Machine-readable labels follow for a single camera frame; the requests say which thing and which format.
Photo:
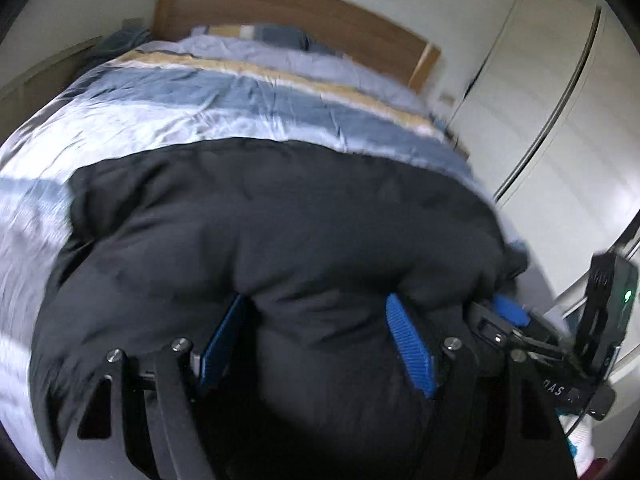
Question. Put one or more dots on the wooden headboard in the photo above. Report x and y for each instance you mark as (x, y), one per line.
(300, 15)

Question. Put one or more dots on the blue striped pillow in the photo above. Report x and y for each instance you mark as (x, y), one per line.
(275, 35)

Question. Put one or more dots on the black puffer coat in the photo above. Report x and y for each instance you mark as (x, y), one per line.
(280, 240)

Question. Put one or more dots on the bed with striped duvet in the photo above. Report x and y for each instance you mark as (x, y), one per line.
(200, 105)

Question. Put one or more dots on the dark blue cloth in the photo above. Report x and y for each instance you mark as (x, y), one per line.
(122, 40)

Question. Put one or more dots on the white wardrobe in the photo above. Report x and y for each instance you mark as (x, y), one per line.
(550, 110)

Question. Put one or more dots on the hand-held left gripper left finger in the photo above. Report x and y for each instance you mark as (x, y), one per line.
(220, 342)

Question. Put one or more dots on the low beige cabinet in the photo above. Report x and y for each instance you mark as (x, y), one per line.
(45, 75)

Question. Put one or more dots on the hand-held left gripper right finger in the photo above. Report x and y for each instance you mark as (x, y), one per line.
(410, 347)

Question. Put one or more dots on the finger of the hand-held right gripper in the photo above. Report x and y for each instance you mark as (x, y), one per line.
(512, 310)
(492, 327)

